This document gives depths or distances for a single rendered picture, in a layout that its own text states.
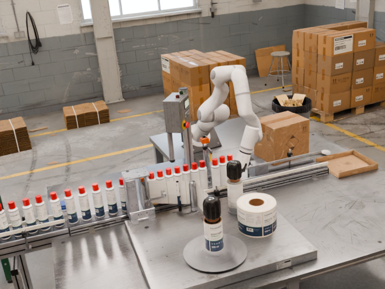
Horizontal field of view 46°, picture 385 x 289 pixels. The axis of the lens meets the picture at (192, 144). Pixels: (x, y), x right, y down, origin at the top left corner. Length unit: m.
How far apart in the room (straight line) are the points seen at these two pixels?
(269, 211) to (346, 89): 4.29
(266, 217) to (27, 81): 6.04
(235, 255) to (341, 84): 4.42
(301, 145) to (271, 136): 0.26
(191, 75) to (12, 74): 3.11
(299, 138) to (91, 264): 1.63
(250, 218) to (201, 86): 3.90
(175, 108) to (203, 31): 5.92
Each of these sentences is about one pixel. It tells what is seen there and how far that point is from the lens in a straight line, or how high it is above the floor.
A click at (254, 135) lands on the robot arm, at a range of 2.73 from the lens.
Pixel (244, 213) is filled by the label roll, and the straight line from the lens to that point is 2.30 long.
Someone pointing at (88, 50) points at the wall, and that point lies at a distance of 7.86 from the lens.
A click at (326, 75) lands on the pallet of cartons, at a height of 0.64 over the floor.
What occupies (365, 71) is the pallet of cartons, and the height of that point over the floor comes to 0.61.
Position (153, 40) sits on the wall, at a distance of 8.10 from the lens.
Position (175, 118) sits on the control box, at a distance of 2.56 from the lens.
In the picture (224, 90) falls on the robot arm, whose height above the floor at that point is 1.39.
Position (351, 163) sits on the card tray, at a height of 0.83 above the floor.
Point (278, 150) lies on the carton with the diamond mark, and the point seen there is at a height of 0.96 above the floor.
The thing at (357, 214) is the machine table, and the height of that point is 0.83.
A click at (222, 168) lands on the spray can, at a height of 1.02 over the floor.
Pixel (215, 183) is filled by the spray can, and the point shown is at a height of 0.94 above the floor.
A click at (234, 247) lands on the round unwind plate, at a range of 2.27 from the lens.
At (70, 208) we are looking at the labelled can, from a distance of 2.61.
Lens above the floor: 2.20
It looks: 22 degrees down
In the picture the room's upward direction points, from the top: 5 degrees counter-clockwise
